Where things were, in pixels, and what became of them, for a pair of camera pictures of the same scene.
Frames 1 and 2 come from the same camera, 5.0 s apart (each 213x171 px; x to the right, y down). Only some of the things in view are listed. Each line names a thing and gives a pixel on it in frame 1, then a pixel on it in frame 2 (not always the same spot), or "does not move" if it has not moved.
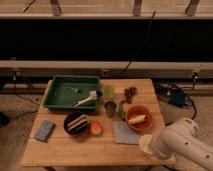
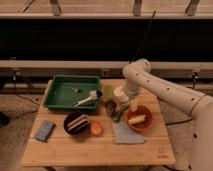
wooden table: [127, 110] does not move
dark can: [110, 107] does not move
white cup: [145, 141] → [119, 92]
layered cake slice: [78, 123] does not move
